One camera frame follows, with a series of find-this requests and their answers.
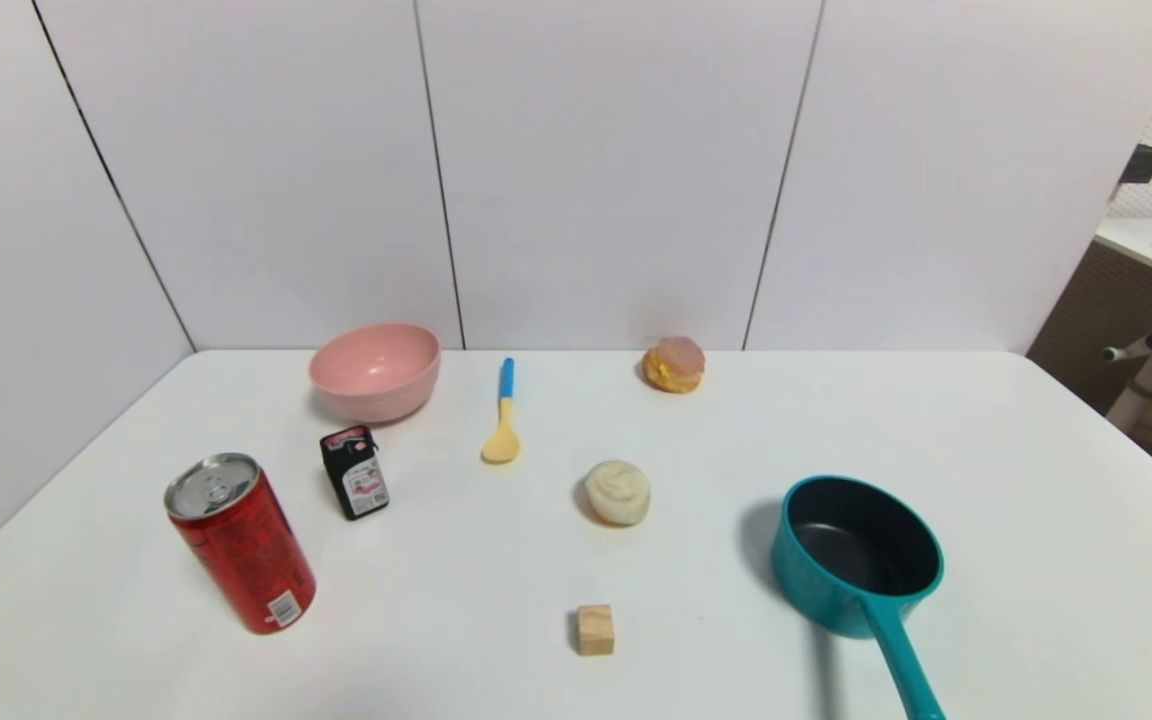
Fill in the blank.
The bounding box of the pink bowl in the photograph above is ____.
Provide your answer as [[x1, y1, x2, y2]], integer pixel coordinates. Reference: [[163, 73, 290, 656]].
[[308, 322, 442, 424]]

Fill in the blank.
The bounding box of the small black carton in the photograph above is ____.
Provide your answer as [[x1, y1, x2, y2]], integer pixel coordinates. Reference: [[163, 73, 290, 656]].
[[320, 425, 391, 521]]

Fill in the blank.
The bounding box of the brown mesh panel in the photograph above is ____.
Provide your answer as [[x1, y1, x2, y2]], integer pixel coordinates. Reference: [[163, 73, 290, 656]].
[[1026, 240, 1152, 413]]

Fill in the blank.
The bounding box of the red soda can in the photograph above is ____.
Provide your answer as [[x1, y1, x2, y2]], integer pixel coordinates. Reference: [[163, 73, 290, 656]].
[[164, 452, 318, 636]]

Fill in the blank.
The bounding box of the teal saucepan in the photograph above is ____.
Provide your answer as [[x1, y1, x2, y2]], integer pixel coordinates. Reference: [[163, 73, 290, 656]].
[[771, 475, 947, 720]]

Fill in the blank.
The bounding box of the yellow spoon blue handle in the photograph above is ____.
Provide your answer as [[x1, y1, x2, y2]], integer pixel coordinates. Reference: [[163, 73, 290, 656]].
[[480, 357, 523, 465]]

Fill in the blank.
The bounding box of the pink orange cream puff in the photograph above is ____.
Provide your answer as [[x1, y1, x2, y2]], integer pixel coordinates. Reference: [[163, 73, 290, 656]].
[[642, 336, 707, 395]]

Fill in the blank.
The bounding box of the white steamed bun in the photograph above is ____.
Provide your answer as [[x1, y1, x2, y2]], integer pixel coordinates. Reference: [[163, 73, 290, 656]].
[[583, 460, 652, 527]]

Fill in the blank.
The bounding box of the small wooden cube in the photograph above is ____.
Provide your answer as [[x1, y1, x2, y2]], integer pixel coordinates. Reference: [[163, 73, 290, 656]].
[[576, 604, 616, 657]]

